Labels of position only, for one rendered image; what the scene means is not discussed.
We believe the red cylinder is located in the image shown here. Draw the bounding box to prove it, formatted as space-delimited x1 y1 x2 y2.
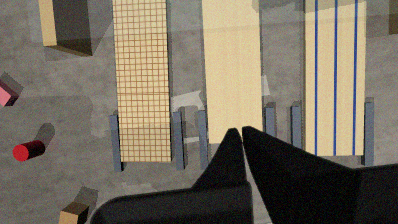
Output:
13 140 45 161

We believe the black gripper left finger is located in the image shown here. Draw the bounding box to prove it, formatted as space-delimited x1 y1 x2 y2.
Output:
90 128 254 224

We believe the tan cube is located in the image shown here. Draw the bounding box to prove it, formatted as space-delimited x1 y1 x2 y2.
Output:
59 201 89 224

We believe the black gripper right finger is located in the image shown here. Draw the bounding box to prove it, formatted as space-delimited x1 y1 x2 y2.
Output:
242 126 398 224

